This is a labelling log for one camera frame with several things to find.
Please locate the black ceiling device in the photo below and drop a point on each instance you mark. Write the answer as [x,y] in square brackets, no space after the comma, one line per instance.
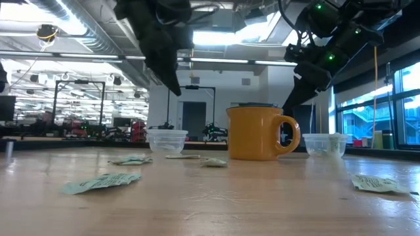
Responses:
[47,32]

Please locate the black gantry frame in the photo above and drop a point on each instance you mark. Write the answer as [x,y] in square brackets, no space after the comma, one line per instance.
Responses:
[54,108]
[197,87]

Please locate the grey metal post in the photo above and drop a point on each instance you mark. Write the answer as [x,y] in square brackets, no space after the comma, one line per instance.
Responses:
[9,150]

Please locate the long ceiling light bar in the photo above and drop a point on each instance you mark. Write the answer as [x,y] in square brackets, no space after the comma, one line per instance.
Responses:
[216,60]

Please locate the black background robot arm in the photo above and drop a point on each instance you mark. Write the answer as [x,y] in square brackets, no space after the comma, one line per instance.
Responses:
[215,131]
[162,126]

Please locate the red storage crates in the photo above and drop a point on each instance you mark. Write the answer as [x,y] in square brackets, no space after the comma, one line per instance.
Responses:
[138,131]

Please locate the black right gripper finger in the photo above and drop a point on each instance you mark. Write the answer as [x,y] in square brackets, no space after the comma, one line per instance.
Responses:
[298,95]

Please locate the pale green cup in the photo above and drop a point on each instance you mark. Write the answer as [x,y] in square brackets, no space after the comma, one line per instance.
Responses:
[377,139]

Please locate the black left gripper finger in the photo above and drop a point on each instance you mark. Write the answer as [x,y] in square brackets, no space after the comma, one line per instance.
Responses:
[164,65]

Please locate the black cabinet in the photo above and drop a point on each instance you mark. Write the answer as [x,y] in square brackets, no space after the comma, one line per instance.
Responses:
[305,126]

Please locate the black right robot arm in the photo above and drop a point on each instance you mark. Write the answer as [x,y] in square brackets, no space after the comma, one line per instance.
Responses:
[361,29]

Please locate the small red box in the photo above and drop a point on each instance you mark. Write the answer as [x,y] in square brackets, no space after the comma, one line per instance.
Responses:
[357,143]

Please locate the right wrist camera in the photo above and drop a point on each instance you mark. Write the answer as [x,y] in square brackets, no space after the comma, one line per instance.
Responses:
[293,53]

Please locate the black monitor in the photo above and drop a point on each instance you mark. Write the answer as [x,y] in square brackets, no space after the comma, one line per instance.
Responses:
[7,108]

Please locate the yellow ceramic mug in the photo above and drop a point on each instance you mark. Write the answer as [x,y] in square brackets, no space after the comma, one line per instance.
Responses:
[252,134]

